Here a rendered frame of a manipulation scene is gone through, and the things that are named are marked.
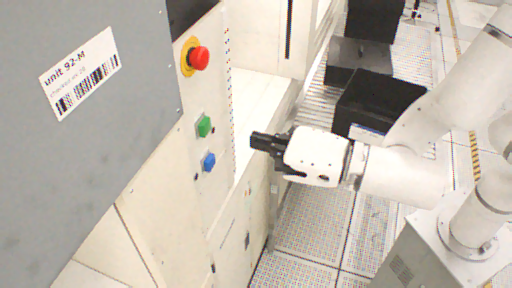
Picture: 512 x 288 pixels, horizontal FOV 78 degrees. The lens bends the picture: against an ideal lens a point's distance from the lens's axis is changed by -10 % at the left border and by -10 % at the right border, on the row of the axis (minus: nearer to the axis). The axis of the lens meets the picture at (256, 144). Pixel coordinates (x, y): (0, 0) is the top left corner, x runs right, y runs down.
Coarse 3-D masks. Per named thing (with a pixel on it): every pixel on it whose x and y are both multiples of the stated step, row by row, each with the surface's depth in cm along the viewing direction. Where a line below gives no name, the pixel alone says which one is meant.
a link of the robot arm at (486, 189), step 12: (492, 168) 83; (504, 168) 82; (480, 180) 84; (492, 180) 80; (504, 180) 78; (480, 192) 83; (492, 192) 79; (504, 192) 76; (492, 204) 80; (504, 204) 78
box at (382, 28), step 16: (352, 0) 169; (368, 0) 166; (384, 0) 164; (400, 0) 162; (352, 16) 175; (368, 16) 173; (384, 16) 170; (400, 16) 168; (352, 32) 181; (368, 32) 178; (384, 32) 176
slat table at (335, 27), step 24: (336, 24) 197; (408, 24) 198; (408, 48) 177; (432, 48) 178; (312, 72) 159; (408, 72) 161; (432, 72) 161; (312, 96) 145; (336, 96) 146; (288, 120) 134; (312, 120) 134; (288, 192) 176
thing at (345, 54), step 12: (336, 48) 155; (348, 48) 155; (360, 48) 150; (372, 48) 156; (384, 48) 156; (336, 60) 148; (348, 60) 148; (360, 60) 148; (372, 60) 148; (384, 60) 148; (324, 72) 158; (336, 72) 146; (348, 72) 145; (384, 72) 141; (324, 84) 151; (336, 84) 150
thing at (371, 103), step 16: (352, 80) 129; (368, 80) 132; (384, 80) 129; (400, 80) 125; (352, 96) 140; (368, 96) 137; (384, 96) 133; (400, 96) 129; (416, 96) 126; (336, 112) 116; (352, 112) 112; (368, 112) 137; (384, 112) 134; (400, 112) 134; (336, 128) 120; (352, 128) 116; (368, 128) 113; (384, 128) 110; (352, 144) 121
